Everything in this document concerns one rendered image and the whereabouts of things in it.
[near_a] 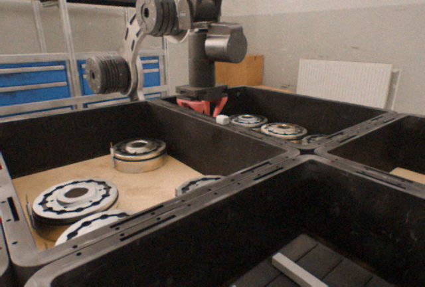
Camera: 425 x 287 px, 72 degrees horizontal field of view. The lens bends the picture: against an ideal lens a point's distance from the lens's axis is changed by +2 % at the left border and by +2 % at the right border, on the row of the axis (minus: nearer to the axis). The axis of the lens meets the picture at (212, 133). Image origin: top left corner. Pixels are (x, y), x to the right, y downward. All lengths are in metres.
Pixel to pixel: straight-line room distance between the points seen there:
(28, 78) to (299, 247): 2.18
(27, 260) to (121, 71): 1.26
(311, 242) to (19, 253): 0.30
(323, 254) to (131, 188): 0.29
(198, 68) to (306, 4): 3.41
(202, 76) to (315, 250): 0.38
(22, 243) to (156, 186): 0.28
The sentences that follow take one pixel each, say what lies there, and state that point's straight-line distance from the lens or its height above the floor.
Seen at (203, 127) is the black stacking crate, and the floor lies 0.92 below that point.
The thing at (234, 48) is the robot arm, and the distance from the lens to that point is 0.55.
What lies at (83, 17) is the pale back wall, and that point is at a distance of 3.39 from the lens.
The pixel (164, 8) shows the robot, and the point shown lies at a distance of 1.03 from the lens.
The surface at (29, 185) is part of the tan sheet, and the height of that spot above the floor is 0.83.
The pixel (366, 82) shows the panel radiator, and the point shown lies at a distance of 3.52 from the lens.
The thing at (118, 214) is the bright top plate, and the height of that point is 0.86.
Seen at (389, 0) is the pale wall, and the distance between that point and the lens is 3.60.
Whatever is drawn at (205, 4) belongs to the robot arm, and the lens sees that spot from 0.59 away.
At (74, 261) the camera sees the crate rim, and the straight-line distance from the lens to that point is 0.22.
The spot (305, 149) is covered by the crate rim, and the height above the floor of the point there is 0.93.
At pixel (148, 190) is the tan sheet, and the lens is 0.48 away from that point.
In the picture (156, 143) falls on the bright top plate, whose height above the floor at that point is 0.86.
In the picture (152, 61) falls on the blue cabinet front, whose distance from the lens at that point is 2.72.
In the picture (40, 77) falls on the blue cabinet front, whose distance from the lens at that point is 2.38.
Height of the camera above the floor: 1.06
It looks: 19 degrees down
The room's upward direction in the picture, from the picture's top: straight up
